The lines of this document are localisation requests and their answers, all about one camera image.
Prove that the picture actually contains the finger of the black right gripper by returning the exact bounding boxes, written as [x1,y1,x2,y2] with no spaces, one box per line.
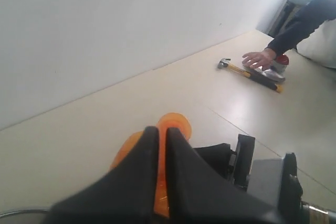
[194,143,234,179]

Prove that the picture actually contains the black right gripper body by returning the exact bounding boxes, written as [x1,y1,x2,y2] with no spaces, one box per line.
[228,134,256,191]

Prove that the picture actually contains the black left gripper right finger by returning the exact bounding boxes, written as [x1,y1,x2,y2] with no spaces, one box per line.
[166,128,276,223]

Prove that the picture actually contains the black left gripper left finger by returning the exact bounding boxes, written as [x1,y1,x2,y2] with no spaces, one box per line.
[48,126,159,223]

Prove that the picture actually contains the orange pump soap bottle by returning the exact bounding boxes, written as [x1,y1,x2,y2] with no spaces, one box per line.
[110,112,192,218]

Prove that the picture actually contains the dark blue sleeved forearm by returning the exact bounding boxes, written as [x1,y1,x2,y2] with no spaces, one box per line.
[267,0,335,55]

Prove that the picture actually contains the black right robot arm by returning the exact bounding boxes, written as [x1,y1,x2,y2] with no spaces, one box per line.
[195,134,335,223]

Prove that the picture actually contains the bystander bare hand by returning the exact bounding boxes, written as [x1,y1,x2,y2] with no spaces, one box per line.
[242,48,277,70]

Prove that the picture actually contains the red and silver object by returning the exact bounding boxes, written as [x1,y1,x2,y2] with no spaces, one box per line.
[243,54,289,83]

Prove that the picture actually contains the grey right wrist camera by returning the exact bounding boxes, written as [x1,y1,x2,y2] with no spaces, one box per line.
[247,153,303,223]

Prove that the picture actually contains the yellow handled claw hammer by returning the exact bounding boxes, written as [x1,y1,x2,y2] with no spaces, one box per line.
[217,58,283,93]

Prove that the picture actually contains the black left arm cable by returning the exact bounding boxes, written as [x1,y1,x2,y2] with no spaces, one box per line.
[0,208,52,218]

